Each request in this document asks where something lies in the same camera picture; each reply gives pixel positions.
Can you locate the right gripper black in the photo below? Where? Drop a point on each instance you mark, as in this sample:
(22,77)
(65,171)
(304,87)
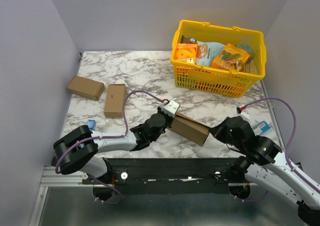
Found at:
(217,130)

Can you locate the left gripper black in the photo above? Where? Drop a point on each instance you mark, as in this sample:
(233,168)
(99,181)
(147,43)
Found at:
(170,119)

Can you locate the cardboard box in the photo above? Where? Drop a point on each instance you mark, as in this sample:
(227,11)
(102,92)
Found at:
(190,129)
(115,97)
(86,88)

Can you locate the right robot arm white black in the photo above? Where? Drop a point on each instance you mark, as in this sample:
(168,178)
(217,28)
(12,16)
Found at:
(264,163)

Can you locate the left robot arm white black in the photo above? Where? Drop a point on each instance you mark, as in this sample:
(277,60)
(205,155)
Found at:
(77,150)

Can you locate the blue box right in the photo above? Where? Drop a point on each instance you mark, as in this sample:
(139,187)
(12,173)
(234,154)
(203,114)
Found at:
(261,128)

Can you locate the blue box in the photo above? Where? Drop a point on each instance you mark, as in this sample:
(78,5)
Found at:
(91,124)
(261,128)

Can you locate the folded cardboard box upright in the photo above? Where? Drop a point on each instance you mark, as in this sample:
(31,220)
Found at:
(115,97)

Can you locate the blue box left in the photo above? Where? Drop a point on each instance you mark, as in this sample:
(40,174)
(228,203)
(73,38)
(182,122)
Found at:
(91,124)

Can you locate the orange Daddy snack box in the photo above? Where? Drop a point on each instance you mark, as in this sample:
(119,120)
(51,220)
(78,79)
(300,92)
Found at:
(186,52)

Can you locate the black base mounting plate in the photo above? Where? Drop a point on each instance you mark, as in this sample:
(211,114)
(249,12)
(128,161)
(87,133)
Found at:
(168,176)

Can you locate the yellow plastic shopping basket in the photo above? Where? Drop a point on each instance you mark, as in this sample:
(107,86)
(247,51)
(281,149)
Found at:
(218,81)

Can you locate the orange snack bag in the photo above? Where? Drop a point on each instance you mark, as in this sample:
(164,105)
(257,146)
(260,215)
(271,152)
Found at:
(231,58)

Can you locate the light blue snack bag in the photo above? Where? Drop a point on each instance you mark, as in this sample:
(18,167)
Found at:
(207,52)

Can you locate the dark brown snack packet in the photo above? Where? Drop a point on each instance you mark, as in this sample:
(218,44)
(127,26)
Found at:
(188,40)

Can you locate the green scouring pad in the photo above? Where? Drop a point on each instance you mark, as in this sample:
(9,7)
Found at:
(246,48)

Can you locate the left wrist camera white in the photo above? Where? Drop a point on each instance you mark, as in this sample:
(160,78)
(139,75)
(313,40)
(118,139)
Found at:
(170,108)

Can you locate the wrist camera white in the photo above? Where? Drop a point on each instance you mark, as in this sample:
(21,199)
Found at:
(170,108)
(243,113)

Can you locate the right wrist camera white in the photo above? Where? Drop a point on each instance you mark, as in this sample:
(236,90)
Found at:
(243,113)

